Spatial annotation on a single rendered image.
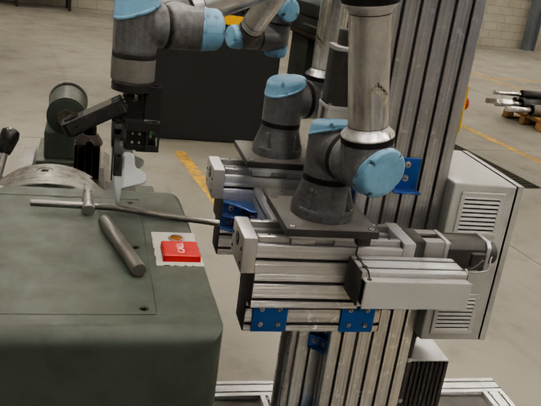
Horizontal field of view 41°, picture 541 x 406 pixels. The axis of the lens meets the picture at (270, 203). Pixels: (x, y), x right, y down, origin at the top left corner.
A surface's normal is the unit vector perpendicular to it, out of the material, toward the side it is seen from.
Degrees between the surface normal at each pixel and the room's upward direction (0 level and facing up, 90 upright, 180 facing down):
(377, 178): 98
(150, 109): 90
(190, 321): 0
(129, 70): 90
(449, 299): 90
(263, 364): 0
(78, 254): 0
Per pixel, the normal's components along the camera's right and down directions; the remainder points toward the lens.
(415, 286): 0.21, 0.36
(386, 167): 0.49, 0.47
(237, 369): 0.13, -0.93
